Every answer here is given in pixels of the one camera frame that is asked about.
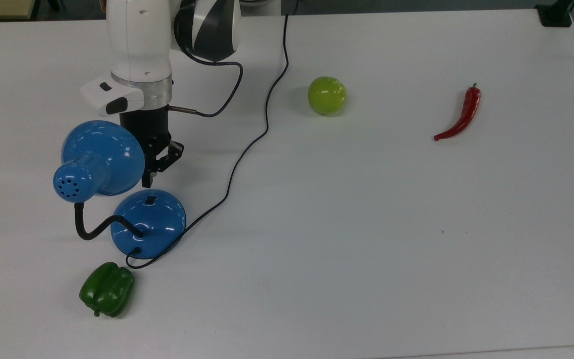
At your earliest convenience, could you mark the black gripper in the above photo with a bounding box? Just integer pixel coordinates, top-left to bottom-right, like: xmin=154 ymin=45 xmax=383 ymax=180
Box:
xmin=119 ymin=105 xmax=185 ymax=188

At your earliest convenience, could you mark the red chili pepper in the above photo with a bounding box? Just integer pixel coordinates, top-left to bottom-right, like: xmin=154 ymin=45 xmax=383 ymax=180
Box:
xmin=433 ymin=83 xmax=482 ymax=142

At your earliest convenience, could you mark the yellow-green round fruit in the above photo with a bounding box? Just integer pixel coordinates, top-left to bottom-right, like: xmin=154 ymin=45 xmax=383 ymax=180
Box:
xmin=307 ymin=76 xmax=348 ymax=116

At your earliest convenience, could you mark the blue desk lamp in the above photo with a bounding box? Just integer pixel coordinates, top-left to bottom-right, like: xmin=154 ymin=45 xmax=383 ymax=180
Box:
xmin=53 ymin=120 xmax=187 ymax=260

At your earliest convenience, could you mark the dark lamp power cable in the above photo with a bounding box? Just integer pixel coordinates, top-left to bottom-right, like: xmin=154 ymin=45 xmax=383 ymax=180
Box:
xmin=126 ymin=12 xmax=290 ymax=270

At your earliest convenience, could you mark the dark robot arm cable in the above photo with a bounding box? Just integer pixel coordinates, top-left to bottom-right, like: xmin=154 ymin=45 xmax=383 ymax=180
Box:
xmin=169 ymin=30 xmax=244 ymax=118

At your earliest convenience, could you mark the green bell pepper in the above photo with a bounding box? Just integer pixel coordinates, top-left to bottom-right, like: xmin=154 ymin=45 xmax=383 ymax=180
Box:
xmin=79 ymin=262 xmax=136 ymax=318

